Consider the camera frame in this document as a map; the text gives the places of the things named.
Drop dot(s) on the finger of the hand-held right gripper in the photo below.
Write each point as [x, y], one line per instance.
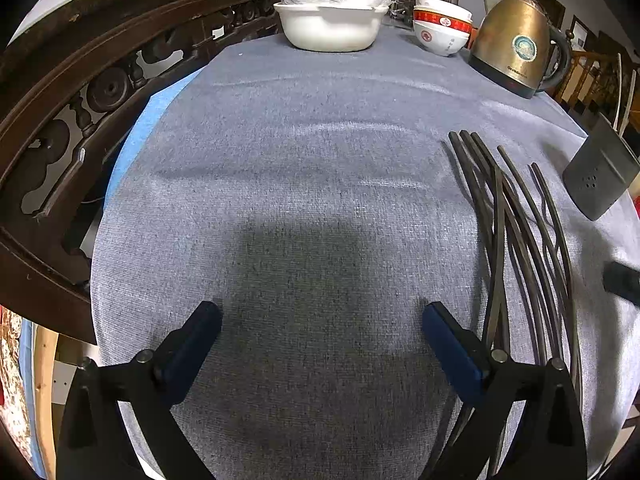
[620, 280]

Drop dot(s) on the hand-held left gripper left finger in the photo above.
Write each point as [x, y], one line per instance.
[192, 345]

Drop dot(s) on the red patterned cloth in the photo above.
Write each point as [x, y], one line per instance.
[12, 360]

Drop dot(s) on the blue cloth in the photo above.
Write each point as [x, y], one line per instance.
[135, 135]

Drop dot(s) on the grey chopstick holder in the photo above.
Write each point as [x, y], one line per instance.
[597, 175]

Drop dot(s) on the white rods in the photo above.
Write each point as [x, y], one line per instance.
[622, 95]

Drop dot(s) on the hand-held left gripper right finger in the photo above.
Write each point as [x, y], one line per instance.
[452, 347]

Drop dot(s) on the red and white packet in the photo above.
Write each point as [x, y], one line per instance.
[442, 21]

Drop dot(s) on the bunch of dark chopsticks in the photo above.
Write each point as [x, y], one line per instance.
[498, 210]

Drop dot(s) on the dark carved wooden chair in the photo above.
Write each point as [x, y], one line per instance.
[75, 50]

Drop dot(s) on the grey tablecloth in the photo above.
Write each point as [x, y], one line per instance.
[310, 185]

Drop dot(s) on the wooden railing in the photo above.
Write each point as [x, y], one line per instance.
[585, 75]

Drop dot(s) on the gold electric kettle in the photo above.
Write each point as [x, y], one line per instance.
[510, 45]

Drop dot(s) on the light wooden plank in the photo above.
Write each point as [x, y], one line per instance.
[45, 385]

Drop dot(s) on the white plastic basin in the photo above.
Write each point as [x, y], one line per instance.
[327, 25]

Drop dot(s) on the dark wooden frame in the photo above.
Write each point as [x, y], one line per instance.
[545, 2]

